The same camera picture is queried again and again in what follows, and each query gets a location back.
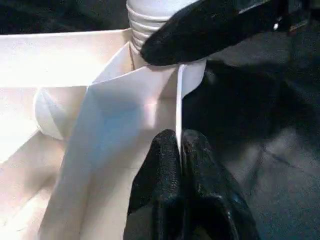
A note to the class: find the white plastic table top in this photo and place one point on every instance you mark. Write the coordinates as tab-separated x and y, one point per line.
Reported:
75	62

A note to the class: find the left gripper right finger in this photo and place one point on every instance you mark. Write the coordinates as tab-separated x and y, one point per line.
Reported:
210	200

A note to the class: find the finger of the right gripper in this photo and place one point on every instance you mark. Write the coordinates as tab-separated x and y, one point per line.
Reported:
195	37

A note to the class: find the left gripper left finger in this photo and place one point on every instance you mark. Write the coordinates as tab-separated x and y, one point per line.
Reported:
157	187

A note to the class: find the white plastic table leg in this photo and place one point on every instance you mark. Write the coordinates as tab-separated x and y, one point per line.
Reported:
147	22

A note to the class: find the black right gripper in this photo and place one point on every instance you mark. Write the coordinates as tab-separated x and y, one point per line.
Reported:
295	12

